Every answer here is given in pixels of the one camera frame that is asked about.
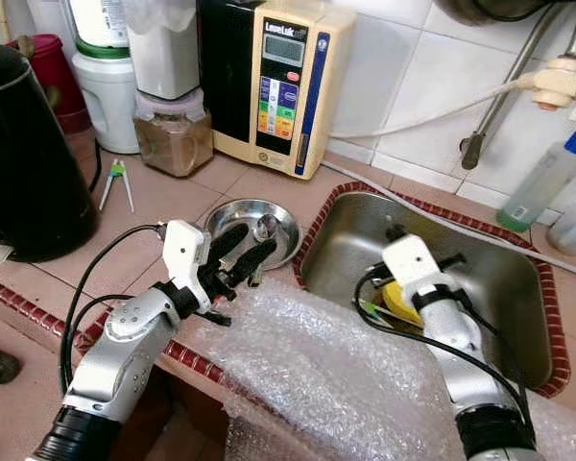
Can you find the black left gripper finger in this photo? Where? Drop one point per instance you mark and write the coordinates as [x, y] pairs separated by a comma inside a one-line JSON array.
[[252, 259], [228, 242]]

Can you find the steel bowl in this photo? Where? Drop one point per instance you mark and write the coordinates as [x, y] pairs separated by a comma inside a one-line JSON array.
[[278, 226]]

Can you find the yellow plastic bowl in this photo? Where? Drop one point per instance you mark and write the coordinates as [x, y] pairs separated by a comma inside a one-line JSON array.
[[398, 305]]

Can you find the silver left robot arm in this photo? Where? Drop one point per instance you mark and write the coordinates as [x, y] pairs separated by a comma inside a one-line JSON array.
[[115, 365]]

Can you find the steel kitchen sink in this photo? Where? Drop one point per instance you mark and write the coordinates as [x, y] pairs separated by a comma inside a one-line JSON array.
[[499, 279]]

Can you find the green white plastic utensil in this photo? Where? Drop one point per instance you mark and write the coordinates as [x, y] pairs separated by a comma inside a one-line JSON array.
[[372, 309]]

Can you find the brown powder plastic jar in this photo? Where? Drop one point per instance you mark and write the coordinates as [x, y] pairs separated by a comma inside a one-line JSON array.
[[173, 144]]

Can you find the steel swivel faucet pipe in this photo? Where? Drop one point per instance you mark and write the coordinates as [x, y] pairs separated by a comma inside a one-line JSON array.
[[472, 152]]

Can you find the green white training chopsticks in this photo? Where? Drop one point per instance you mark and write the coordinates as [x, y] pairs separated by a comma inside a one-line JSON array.
[[115, 173]]

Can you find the clear bubble wrap sheet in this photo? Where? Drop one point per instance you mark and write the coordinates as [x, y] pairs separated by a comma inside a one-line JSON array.
[[326, 384]]

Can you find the clear dish soap bottle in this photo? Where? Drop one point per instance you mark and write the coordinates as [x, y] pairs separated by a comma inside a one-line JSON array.
[[538, 187]]

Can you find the beige water ionizer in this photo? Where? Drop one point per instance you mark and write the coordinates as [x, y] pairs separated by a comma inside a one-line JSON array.
[[283, 96]]

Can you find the clear plastic cup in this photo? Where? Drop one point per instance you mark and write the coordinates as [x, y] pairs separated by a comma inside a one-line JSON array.
[[571, 230]]

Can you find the white plastic jug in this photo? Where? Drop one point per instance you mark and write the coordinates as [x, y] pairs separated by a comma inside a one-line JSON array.
[[106, 101]]

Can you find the frosted plastic container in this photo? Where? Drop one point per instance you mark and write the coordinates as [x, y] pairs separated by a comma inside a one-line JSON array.
[[163, 58]]

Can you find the black electric kettle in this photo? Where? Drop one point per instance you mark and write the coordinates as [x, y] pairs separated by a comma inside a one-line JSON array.
[[38, 163]]

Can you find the beige faucet diverter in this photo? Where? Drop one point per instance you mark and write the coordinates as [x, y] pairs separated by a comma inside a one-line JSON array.
[[557, 84]]

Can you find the red plastic container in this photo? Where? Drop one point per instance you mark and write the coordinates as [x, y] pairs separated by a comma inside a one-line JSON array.
[[58, 77]]

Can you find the dark round pot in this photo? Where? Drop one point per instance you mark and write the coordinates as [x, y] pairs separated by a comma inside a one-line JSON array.
[[490, 8]]

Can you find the white labelled bottle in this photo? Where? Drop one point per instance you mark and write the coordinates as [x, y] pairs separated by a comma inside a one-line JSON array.
[[101, 21]]

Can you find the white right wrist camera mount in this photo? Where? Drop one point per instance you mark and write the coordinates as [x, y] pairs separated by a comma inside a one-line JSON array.
[[411, 261]]

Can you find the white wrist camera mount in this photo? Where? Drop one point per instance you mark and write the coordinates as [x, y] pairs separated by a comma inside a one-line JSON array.
[[411, 261], [185, 254]]

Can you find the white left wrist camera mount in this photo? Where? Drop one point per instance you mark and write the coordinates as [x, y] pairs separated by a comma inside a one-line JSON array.
[[185, 254]]

